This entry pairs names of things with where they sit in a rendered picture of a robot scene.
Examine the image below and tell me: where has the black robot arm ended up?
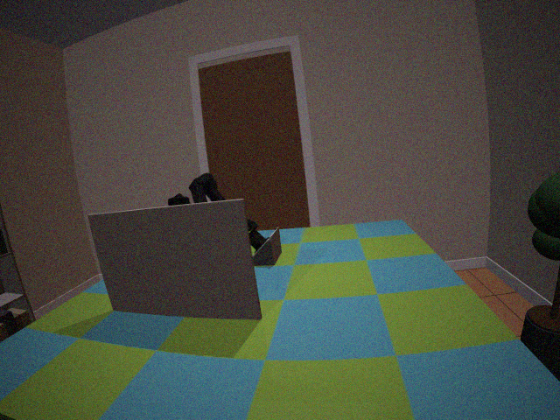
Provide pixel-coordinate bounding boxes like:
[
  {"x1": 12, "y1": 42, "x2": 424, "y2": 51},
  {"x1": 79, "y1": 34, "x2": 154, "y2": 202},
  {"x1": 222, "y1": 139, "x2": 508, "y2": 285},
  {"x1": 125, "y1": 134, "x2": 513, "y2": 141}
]
[{"x1": 189, "y1": 173, "x2": 269, "y2": 253}]

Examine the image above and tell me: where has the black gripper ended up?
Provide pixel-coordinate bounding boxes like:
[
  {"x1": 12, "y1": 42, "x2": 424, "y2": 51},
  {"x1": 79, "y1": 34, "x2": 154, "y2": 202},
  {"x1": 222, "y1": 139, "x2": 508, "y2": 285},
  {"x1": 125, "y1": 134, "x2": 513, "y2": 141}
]
[{"x1": 168, "y1": 197, "x2": 190, "y2": 206}]

